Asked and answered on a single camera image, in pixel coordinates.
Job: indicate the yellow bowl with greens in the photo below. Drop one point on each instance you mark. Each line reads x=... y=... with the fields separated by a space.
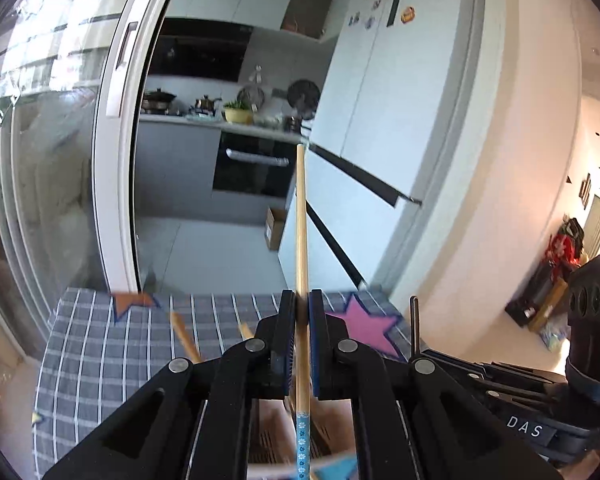
x=237 y=114

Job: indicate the red bag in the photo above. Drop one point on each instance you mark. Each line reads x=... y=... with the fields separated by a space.
x=565 y=245

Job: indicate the round metal strainer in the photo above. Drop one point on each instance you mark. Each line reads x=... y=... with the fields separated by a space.
x=251 y=96

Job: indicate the black wok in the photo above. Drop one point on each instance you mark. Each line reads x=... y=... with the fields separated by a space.
x=157 y=101

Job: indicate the wooden chopstick blue patterned end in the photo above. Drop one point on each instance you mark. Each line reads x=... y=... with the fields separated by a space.
x=302 y=235

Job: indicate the pale plastic bag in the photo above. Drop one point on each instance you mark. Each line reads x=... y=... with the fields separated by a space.
x=555 y=337

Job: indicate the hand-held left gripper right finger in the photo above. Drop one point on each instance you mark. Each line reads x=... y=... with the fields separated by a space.
x=316 y=350

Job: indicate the sliding glass door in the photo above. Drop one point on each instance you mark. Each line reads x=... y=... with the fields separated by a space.
x=55 y=110

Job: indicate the small cardboard box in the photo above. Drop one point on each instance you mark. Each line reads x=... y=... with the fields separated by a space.
x=275 y=230

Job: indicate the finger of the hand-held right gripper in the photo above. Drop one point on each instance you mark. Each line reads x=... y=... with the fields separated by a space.
x=505 y=374
x=530 y=400

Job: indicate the grey checkered star tablecloth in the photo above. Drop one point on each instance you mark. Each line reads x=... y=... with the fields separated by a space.
x=130 y=360

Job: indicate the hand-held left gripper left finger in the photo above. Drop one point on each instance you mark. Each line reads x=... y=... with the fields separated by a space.
x=289 y=340

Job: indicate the hanging dark pan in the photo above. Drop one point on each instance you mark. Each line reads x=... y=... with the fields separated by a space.
x=303 y=94

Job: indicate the dark wall art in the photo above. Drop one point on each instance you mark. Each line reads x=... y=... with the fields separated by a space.
x=586 y=190

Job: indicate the white refrigerator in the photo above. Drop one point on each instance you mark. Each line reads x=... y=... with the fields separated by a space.
x=380 y=110

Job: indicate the black built-in oven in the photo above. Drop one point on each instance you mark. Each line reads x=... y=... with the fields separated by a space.
x=252 y=165

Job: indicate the black range hood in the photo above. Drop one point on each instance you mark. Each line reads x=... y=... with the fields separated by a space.
x=200 y=50

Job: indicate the grey kitchen counter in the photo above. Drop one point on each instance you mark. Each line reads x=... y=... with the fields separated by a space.
x=180 y=120

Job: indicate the tall cardboard box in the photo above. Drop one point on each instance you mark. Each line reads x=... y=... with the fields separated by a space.
x=550 y=307

